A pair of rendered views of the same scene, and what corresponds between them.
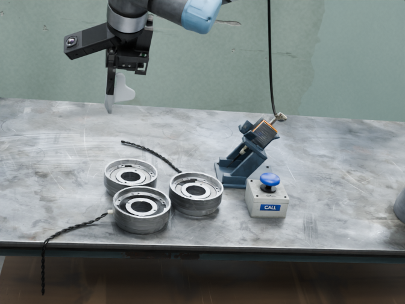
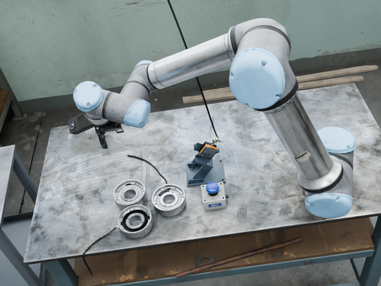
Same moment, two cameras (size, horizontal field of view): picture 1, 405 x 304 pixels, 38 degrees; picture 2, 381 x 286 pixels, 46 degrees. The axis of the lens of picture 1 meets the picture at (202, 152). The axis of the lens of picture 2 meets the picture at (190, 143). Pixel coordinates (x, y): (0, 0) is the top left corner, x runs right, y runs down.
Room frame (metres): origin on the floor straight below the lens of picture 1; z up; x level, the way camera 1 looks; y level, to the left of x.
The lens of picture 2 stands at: (0.15, -0.29, 1.93)
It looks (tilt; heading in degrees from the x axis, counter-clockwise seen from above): 45 degrees down; 13
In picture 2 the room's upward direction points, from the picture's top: 10 degrees counter-clockwise
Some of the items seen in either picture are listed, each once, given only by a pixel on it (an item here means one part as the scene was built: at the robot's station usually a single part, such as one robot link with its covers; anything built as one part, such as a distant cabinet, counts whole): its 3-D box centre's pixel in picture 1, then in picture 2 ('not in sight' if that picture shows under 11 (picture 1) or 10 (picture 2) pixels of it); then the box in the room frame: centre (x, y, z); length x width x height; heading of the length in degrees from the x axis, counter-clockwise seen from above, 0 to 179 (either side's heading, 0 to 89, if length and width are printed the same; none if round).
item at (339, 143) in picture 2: not in sight; (331, 153); (1.05, -0.49, 0.97); 0.13 x 0.12 x 0.14; 171
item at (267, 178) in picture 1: (268, 186); (212, 190); (1.00, -0.14, 0.85); 0.04 x 0.04 x 0.05
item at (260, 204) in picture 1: (269, 198); (215, 196); (1.00, -0.14, 0.82); 0.08 x 0.07 x 0.05; 100
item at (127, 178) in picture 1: (130, 180); (130, 195); (1.01, 0.13, 0.82); 0.10 x 0.10 x 0.04
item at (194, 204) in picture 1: (195, 193); (169, 200); (0.99, 0.00, 0.82); 0.10 x 0.10 x 0.04
